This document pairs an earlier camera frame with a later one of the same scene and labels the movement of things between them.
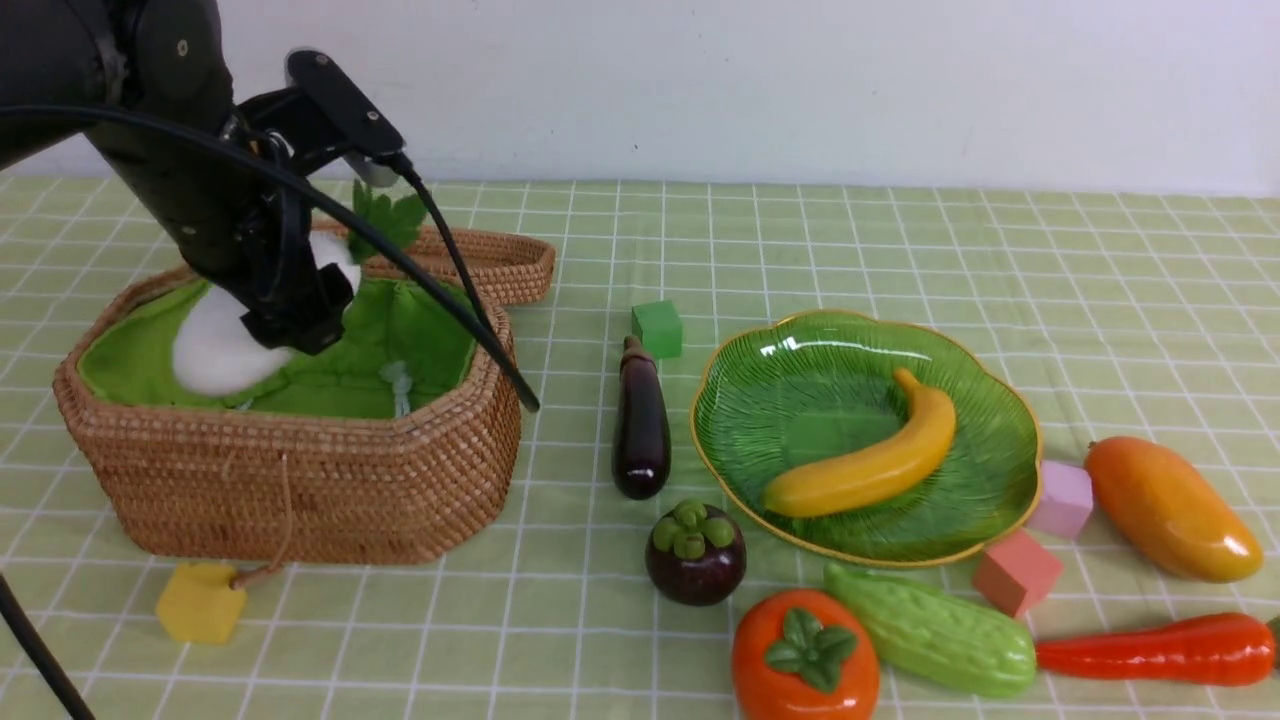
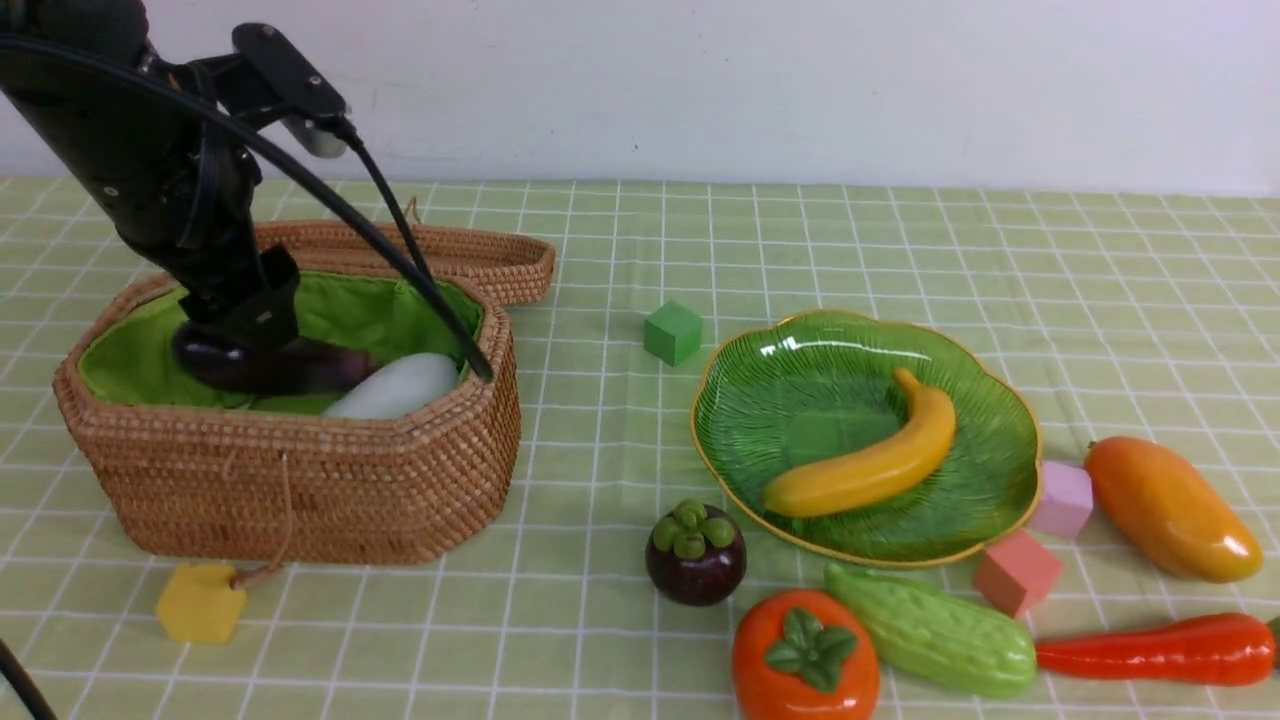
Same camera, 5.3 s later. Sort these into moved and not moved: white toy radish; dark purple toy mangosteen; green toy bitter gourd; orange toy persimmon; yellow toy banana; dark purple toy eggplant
Moved: dark purple toy eggplant; white toy radish
Not moved: yellow toy banana; dark purple toy mangosteen; orange toy persimmon; green toy bitter gourd
